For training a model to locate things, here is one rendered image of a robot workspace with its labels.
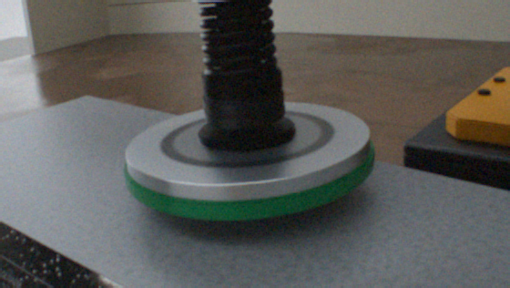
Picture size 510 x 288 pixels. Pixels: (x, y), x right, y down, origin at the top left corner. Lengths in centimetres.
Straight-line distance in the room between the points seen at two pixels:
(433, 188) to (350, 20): 661
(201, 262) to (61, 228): 15
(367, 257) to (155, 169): 17
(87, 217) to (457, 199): 33
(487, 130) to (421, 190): 51
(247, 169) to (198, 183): 4
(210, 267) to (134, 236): 9
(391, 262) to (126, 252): 20
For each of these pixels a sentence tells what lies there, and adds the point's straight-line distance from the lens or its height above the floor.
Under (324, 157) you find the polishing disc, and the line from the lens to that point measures 43.
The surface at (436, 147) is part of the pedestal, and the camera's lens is 100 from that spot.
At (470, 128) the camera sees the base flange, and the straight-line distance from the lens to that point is 102.
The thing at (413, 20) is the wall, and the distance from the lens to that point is 681.
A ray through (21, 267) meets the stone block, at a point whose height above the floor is 85.
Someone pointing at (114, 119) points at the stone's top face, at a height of 87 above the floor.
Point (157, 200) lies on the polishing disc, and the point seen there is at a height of 91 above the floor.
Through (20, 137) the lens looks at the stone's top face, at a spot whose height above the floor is 87.
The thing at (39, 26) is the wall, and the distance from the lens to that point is 875.
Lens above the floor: 108
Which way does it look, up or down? 19 degrees down
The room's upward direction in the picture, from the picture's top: 5 degrees counter-clockwise
